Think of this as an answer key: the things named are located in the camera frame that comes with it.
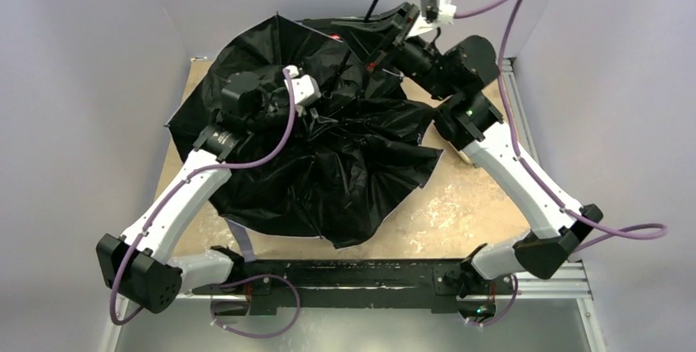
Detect lilac umbrella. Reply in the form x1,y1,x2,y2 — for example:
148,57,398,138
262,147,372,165
167,13,441,249

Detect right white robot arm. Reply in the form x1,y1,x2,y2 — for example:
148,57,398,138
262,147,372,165
305,2,603,282

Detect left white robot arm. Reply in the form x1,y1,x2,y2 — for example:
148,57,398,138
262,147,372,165
96,66,304,326

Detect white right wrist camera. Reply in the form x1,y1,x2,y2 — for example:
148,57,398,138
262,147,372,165
406,0,456,39

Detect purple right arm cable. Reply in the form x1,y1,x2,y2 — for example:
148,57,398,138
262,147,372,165
454,0,669,329

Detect aluminium frame rail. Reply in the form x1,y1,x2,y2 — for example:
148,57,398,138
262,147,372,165
98,57,607,352

